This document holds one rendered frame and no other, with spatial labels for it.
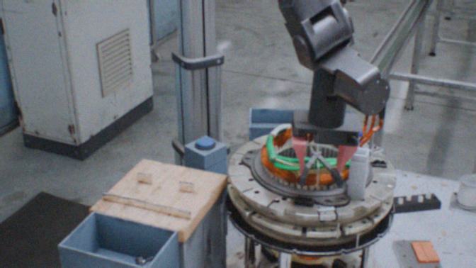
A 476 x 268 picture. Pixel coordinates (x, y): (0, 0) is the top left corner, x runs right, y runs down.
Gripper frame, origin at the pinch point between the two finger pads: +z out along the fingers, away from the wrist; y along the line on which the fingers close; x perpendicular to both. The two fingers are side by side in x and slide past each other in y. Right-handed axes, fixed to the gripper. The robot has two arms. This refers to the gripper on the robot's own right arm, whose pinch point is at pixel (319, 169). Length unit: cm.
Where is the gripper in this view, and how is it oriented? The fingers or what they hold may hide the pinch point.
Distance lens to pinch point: 98.4
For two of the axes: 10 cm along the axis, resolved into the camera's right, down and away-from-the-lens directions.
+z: -0.5, 8.8, 4.6
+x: 0.3, -4.6, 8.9
